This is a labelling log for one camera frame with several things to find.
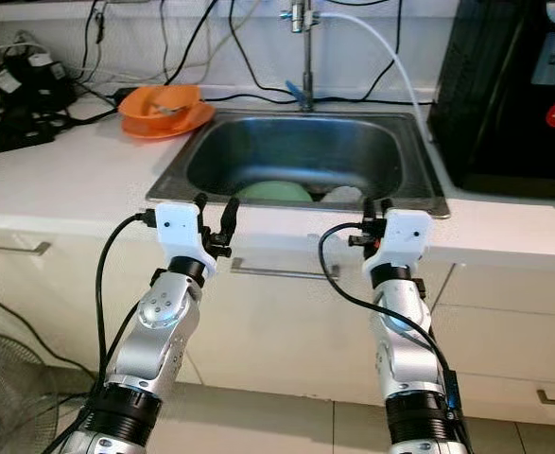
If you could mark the black water dispenser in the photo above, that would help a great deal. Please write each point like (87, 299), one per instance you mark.
(494, 104)

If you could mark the black power adapter white label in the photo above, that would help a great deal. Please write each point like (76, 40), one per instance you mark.
(36, 85)

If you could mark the wooden chopstick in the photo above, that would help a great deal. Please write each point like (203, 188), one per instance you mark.
(171, 110)

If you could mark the white cabinet door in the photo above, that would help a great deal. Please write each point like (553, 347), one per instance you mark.
(69, 303)
(296, 350)

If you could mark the stainless steel sink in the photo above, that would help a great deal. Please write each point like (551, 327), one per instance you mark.
(305, 151)

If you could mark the white bowl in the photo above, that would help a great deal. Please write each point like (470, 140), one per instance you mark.
(343, 196)

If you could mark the steel faucet with blue lever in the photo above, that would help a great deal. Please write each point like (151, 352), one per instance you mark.
(307, 66)

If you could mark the orange plate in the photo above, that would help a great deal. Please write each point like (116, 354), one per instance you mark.
(168, 132)

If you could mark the green plate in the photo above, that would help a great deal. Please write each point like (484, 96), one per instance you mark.
(274, 192)

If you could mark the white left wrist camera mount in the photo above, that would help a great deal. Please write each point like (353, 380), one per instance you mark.
(181, 227)

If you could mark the small black power adapter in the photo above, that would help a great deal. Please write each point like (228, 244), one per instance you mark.
(123, 95)

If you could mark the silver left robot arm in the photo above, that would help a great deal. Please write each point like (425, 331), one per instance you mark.
(168, 336)

